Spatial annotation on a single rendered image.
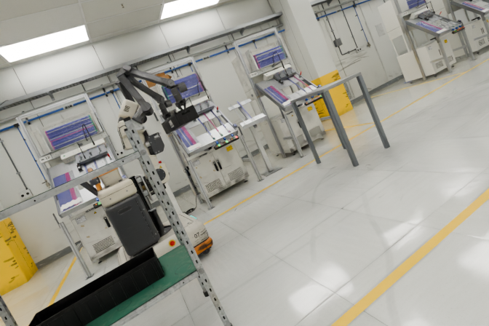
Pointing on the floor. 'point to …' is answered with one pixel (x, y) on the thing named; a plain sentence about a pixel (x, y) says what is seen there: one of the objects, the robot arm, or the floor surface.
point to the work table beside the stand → (338, 116)
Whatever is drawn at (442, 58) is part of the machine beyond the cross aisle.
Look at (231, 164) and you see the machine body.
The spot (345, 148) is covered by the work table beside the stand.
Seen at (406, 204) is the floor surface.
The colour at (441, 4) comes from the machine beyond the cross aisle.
